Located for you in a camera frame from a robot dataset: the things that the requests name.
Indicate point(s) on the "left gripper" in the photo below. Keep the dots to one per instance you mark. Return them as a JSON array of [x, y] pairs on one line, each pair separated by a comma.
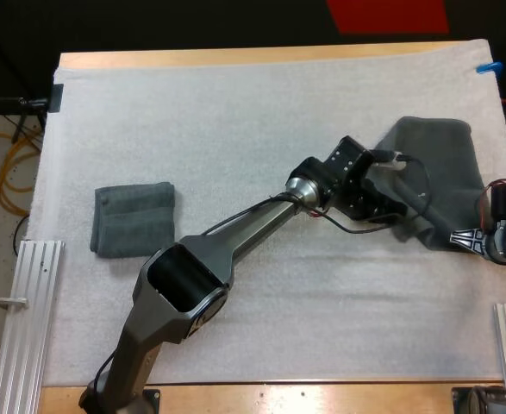
[[371, 205]]

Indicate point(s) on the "grey-green towel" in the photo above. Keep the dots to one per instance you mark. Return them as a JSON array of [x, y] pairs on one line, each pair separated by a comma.
[[446, 172], [134, 224]]

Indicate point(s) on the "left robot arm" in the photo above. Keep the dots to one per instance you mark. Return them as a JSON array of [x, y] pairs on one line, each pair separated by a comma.
[[257, 226]]

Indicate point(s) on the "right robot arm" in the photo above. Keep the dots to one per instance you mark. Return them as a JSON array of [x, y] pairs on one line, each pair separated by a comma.
[[504, 241]]

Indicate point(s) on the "folded grey-green towel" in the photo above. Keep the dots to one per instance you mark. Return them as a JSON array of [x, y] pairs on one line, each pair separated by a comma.
[[134, 224]]

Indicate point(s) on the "blue clip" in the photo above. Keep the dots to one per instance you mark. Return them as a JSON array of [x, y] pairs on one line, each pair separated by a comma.
[[489, 67]]

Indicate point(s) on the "dark clamp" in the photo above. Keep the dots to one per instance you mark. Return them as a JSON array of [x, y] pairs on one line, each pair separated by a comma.
[[56, 98]]

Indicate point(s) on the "silver metal clamp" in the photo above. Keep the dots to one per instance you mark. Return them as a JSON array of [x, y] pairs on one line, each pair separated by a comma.
[[9, 302]]

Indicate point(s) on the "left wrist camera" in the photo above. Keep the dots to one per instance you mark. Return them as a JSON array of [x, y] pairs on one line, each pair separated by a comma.
[[391, 158]]

